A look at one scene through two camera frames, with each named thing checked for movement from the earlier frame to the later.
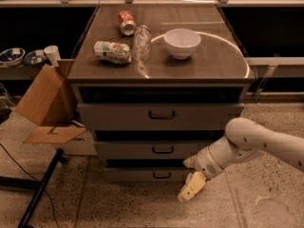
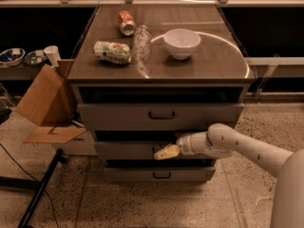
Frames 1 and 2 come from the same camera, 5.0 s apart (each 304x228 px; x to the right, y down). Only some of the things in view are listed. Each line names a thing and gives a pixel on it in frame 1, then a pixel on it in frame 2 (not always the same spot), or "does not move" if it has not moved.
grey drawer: x=148 y=149 does not move
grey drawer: x=164 y=116 does not move
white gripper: x=205 y=163 → x=183 y=143
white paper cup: x=53 y=55 does not move
